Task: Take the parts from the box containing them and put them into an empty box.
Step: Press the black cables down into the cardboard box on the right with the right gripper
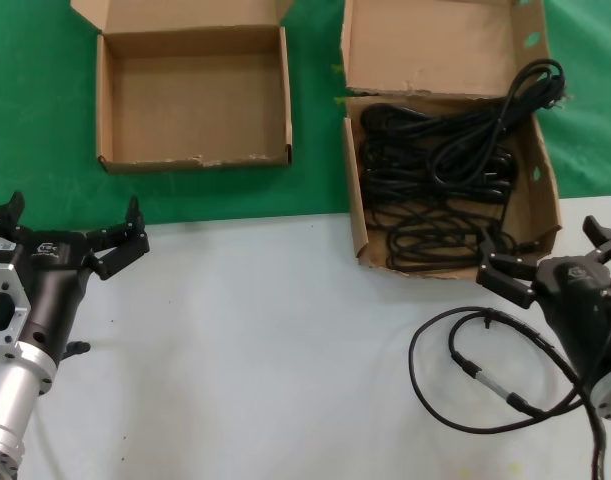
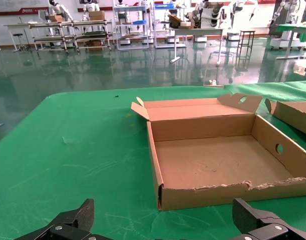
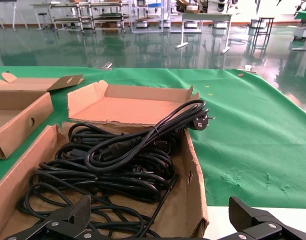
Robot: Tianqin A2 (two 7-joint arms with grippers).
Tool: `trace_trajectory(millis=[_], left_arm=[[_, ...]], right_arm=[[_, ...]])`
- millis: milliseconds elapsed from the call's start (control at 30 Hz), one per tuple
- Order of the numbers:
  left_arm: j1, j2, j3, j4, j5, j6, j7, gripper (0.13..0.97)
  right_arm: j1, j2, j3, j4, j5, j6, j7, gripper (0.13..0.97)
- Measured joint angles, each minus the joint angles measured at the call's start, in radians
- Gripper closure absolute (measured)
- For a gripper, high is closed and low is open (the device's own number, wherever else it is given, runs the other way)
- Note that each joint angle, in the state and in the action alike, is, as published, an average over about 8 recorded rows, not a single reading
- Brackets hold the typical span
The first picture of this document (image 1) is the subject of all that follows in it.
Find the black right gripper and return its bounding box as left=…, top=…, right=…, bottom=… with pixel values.
left=475, top=215, right=611, bottom=387

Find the cardboard box with oval holes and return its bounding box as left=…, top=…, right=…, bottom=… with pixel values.
left=339, top=0, right=564, bottom=280

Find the black robot cable with connector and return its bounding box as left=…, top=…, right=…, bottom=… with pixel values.
left=408, top=305, right=611, bottom=480

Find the square cardboard box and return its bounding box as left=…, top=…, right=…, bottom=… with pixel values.
left=69, top=0, right=296, bottom=175

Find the black power cord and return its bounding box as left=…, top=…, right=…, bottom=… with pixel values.
left=360, top=167, right=516, bottom=204
left=360, top=135, right=517, bottom=174
left=384, top=199, right=537, bottom=275
left=431, top=58, right=569, bottom=190
left=359, top=102, right=509, bottom=135

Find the green table mat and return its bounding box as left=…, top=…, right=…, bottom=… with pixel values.
left=0, top=0, right=611, bottom=237

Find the black left arm cable plug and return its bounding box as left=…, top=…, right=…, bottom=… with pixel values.
left=59, top=339, right=92, bottom=359

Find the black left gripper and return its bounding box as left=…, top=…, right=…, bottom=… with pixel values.
left=0, top=191, right=152, bottom=365

